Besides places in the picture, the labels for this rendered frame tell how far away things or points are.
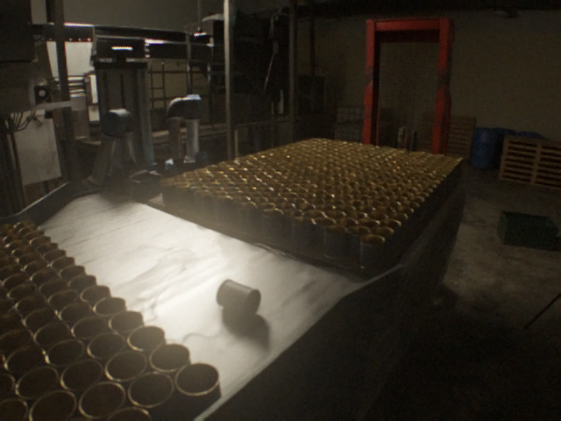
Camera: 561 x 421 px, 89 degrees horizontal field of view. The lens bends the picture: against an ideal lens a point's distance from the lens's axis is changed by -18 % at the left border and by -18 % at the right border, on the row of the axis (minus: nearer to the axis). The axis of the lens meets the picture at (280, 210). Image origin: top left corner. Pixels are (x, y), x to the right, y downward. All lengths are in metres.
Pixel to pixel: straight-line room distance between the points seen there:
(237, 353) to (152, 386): 0.19
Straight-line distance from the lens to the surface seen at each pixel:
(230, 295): 0.78
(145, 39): 3.98
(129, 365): 0.66
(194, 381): 0.61
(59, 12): 3.21
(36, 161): 3.39
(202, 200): 1.36
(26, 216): 1.53
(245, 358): 0.70
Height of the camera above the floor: 1.56
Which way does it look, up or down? 20 degrees down
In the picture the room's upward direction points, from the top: straight up
